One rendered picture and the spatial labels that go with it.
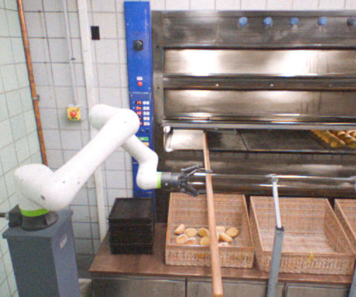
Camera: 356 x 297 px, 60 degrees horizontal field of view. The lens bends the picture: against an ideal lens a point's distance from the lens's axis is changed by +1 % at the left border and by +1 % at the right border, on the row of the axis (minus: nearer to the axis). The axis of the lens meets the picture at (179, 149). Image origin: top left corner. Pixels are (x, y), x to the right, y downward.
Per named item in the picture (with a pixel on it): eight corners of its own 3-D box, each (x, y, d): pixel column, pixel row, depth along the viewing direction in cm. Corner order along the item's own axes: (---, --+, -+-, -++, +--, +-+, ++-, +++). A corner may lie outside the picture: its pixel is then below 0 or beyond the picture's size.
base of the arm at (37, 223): (-15, 229, 124) (-19, 216, 122) (8, 210, 138) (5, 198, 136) (48, 232, 122) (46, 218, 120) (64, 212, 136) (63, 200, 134)
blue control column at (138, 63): (162, 183, 439) (159, 21, 367) (173, 183, 438) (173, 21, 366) (138, 283, 257) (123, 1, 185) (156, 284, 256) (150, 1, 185)
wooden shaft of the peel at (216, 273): (222, 302, 93) (223, 294, 92) (212, 301, 93) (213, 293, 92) (206, 136, 254) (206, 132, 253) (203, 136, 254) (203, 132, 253)
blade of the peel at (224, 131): (236, 134, 261) (236, 131, 260) (172, 132, 264) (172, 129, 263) (232, 123, 295) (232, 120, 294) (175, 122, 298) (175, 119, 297)
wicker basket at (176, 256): (169, 223, 239) (169, 191, 230) (241, 225, 237) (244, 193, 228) (164, 266, 193) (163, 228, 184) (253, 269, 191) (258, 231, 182)
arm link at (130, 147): (106, 143, 151) (124, 138, 147) (109, 124, 157) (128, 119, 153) (144, 174, 179) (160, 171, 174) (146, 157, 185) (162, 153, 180)
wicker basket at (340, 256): (246, 227, 234) (248, 195, 225) (321, 230, 232) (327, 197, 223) (259, 273, 188) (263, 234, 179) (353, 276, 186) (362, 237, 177)
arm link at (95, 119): (95, 122, 133) (109, 100, 136) (78, 118, 140) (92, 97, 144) (119, 143, 146) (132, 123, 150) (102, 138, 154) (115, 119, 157)
